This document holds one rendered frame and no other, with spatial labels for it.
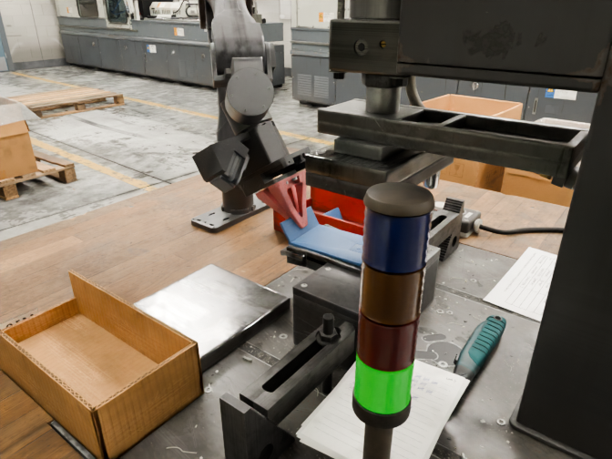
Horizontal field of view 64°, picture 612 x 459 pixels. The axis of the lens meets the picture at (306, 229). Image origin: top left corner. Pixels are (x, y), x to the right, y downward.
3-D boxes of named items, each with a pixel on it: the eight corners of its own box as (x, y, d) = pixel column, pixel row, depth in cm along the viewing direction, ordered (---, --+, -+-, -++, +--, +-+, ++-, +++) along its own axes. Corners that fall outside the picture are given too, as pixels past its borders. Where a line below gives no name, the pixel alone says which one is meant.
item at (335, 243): (309, 223, 73) (309, 205, 72) (403, 249, 65) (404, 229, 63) (280, 241, 68) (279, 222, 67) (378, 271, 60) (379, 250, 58)
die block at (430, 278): (373, 278, 76) (376, 235, 72) (433, 300, 70) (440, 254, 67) (292, 343, 61) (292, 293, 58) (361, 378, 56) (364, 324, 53)
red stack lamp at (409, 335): (374, 326, 34) (377, 285, 33) (425, 348, 32) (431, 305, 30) (344, 355, 31) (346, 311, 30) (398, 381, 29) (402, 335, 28)
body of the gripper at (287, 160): (288, 170, 63) (262, 117, 62) (240, 194, 70) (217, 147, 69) (316, 157, 67) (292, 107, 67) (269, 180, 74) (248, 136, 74)
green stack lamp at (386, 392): (372, 365, 35) (374, 328, 34) (420, 388, 33) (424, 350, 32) (342, 396, 33) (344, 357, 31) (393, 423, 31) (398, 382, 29)
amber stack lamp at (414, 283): (378, 283, 32) (381, 239, 31) (431, 303, 30) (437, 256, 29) (347, 310, 30) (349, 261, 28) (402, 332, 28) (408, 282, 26)
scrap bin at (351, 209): (311, 209, 100) (311, 182, 98) (423, 243, 87) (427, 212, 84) (273, 229, 92) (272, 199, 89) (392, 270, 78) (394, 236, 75)
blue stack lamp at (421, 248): (381, 236, 31) (384, 187, 30) (437, 253, 29) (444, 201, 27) (349, 260, 28) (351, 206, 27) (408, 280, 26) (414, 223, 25)
